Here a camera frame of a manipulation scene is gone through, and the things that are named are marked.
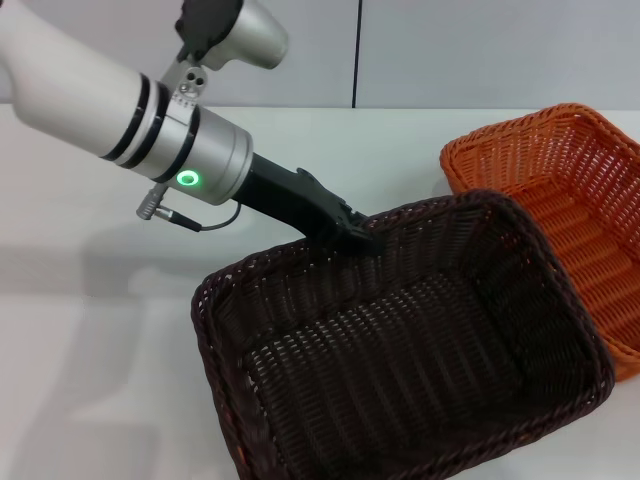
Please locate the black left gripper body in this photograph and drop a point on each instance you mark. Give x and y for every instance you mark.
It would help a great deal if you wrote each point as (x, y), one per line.
(295, 195)

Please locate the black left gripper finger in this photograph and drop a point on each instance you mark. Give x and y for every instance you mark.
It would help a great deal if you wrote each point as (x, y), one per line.
(327, 242)
(367, 237)

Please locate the dark brown wicker basket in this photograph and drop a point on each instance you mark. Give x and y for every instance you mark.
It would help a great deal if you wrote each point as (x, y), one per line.
(400, 350)

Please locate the orange wicker basket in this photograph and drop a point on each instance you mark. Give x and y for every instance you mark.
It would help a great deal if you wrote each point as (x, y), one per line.
(565, 170)

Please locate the black vertical wall strip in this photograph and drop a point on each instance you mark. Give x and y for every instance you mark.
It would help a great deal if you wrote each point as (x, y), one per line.
(357, 50)

